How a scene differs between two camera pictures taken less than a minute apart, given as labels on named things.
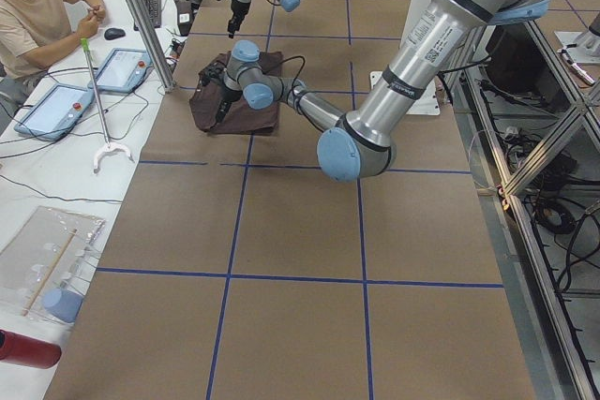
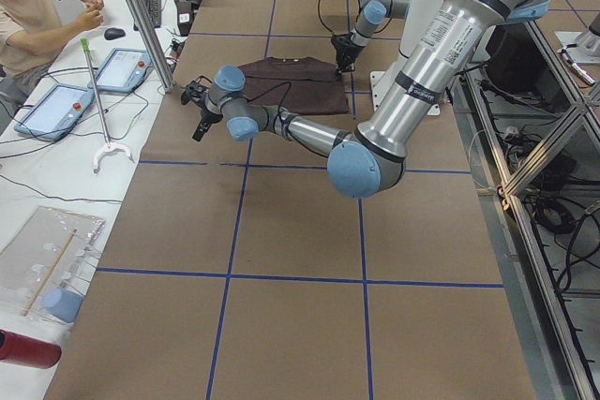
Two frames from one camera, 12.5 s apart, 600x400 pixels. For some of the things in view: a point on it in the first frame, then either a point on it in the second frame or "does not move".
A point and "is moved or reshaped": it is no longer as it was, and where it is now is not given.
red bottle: [25, 350] does not move
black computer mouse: [113, 33] does not move
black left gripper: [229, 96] to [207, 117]
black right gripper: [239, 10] to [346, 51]
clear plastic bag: [45, 268] does not move
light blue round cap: [62, 303] does not move
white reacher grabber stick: [110, 149] does not move
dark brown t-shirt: [240, 119] is moved or reshaped
